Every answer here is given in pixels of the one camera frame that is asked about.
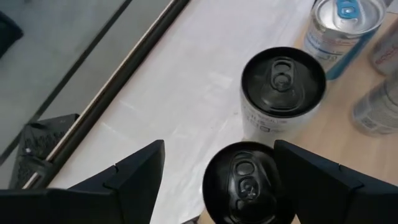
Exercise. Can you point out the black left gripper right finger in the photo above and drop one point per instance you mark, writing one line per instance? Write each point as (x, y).
(335, 199)

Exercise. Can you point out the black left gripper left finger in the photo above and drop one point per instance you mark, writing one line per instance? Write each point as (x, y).
(93, 205)

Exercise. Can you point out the Celsius peach vibe can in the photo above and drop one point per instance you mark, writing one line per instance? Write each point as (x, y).
(245, 186)

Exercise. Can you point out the blue silver Red Bull can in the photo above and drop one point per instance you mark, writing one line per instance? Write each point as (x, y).
(377, 109)
(339, 37)

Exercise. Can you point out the Celsius tropical vibe can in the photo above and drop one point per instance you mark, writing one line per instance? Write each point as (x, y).
(283, 81)

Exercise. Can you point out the silver red Diet Coke can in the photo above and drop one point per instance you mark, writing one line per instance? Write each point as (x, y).
(387, 49)

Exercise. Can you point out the white table cover sheet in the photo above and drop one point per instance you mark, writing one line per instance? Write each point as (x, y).
(186, 93)

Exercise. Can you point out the dark bulky object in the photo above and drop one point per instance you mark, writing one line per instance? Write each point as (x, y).
(9, 34)

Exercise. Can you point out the wooden shelf black metal frame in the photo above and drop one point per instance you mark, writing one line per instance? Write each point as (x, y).
(342, 149)

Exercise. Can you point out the black metal table frame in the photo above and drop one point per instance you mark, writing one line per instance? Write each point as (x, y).
(102, 93)

